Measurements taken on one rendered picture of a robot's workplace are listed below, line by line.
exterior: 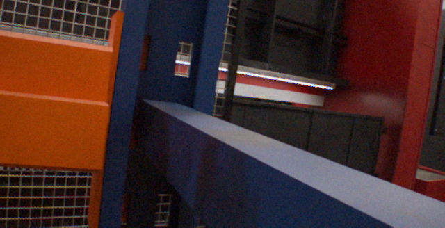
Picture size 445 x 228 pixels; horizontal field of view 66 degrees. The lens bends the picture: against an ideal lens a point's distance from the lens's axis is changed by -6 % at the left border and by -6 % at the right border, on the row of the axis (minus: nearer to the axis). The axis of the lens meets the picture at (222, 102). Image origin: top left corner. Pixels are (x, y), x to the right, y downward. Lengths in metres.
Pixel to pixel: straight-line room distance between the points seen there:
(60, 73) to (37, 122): 0.03
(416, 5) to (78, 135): 2.01
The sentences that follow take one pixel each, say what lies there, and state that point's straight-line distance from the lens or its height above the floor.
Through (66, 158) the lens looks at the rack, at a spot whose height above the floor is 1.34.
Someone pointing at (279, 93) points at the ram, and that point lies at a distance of 2.10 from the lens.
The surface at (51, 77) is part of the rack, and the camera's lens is 0.20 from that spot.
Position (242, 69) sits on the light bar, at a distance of 1.68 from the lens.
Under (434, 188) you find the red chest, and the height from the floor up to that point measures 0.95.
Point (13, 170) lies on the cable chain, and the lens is 1.25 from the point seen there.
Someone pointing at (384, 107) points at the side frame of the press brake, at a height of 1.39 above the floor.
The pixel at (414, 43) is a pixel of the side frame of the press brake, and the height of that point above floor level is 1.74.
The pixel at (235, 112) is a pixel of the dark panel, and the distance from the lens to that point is 1.36.
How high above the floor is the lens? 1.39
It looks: 3 degrees down
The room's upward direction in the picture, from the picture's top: 8 degrees clockwise
